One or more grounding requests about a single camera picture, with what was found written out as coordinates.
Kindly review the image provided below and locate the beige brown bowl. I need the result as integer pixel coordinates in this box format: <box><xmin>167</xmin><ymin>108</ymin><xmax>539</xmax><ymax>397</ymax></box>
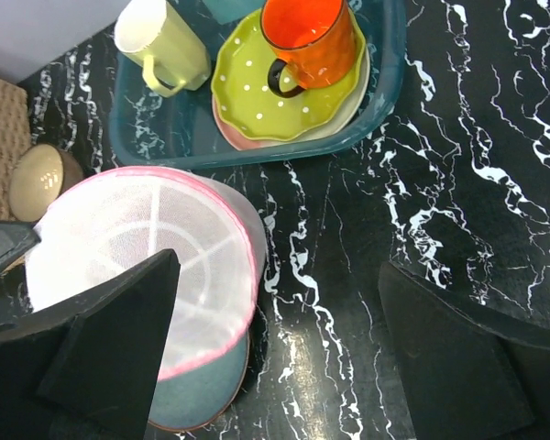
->
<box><xmin>8</xmin><ymin>143</ymin><xmax>84</xmax><ymax>222</ymax></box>

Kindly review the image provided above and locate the orange mug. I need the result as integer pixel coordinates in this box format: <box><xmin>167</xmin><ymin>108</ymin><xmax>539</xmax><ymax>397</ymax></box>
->
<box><xmin>259</xmin><ymin>0</ymin><xmax>358</xmax><ymax>98</ymax></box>

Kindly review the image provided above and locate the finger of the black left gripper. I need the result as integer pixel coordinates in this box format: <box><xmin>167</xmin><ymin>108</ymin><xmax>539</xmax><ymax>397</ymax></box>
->
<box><xmin>0</xmin><ymin>220</ymin><xmax>40</xmax><ymax>273</ymax></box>

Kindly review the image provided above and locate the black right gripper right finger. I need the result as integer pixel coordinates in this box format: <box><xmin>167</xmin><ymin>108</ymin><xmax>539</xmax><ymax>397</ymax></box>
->
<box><xmin>379</xmin><ymin>262</ymin><xmax>550</xmax><ymax>439</ymax></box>

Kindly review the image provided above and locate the teal plastic tray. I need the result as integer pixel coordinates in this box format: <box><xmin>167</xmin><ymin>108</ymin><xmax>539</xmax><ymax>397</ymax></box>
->
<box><xmin>109</xmin><ymin>1</ymin><xmax>406</xmax><ymax>170</ymax></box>

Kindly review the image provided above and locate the wicker basket with liner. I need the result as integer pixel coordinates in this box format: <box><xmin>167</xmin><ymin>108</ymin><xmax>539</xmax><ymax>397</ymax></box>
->
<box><xmin>0</xmin><ymin>79</ymin><xmax>31</xmax><ymax>220</ymax></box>

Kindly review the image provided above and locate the teal ceramic plate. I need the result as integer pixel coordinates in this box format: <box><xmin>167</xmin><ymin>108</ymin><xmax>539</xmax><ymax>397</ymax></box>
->
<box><xmin>148</xmin><ymin>335</ymin><xmax>250</xmax><ymax>433</ymax></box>

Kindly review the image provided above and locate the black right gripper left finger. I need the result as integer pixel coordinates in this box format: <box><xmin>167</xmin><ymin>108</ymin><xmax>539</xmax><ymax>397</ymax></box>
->
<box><xmin>0</xmin><ymin>249</ymin><xmax>180</xmax><ymax>439</ymax></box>

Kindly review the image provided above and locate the pale yellow mug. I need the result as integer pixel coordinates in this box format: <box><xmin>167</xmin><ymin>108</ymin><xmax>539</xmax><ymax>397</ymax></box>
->
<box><xmin>114</xmin><ymin>1</ymin><xmax>212</xmax><ymax>98</ymax></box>

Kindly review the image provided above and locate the pink plate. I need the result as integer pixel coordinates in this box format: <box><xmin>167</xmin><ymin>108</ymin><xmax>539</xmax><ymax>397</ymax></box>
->
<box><xmin>212</xmin><ymin>97</ymin><xmax>278</xmax><ymax>150</ymax></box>

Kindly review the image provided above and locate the green polka dot plate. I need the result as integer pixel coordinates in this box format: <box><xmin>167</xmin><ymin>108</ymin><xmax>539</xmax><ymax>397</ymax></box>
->
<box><xmin>210</xmin><ymin>6</ymin><xmax>368</xmax><ymax>141</ymax></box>

